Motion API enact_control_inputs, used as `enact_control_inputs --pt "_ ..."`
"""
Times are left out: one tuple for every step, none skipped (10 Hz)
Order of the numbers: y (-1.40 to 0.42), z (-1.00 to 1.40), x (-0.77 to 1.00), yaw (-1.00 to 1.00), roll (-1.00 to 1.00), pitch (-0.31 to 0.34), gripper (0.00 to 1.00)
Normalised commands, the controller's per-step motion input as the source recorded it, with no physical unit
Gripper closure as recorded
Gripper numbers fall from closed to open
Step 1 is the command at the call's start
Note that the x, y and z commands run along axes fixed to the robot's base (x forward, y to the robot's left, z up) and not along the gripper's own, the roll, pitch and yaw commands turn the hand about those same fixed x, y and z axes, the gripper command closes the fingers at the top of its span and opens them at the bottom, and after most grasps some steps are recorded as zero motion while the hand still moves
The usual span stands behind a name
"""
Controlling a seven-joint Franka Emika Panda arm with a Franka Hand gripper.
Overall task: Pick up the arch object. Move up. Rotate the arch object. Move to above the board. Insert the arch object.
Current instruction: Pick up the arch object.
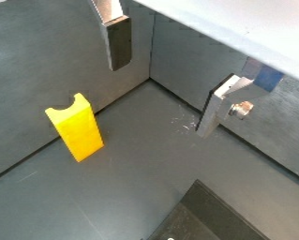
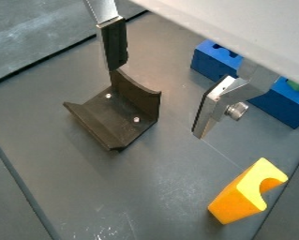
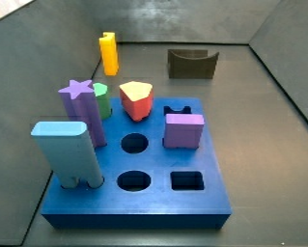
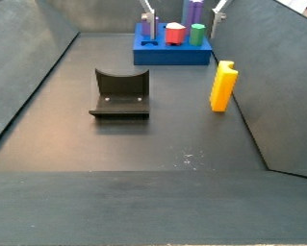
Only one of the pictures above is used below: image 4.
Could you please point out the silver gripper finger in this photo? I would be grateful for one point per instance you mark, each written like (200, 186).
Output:
(217, 15)
(148, 14)

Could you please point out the yellow arch block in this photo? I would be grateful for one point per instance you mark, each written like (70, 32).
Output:
(223, 85)

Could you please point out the blue shape sorter board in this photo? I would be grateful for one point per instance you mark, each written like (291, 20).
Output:
(153, 52)

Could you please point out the purple square block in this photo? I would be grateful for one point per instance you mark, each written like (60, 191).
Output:
(145, 27)

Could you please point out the purple star block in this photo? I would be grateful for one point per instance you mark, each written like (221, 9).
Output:
(193, 11)

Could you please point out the green hexagon block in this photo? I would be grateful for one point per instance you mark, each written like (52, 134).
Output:
(196, 34)

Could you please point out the red pentagon block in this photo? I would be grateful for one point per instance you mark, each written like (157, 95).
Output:
(175, 33)

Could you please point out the light blue tall block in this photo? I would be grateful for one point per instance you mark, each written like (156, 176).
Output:
(184, 14)

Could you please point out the black curved stand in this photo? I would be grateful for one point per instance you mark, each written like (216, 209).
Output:
(123, 94)

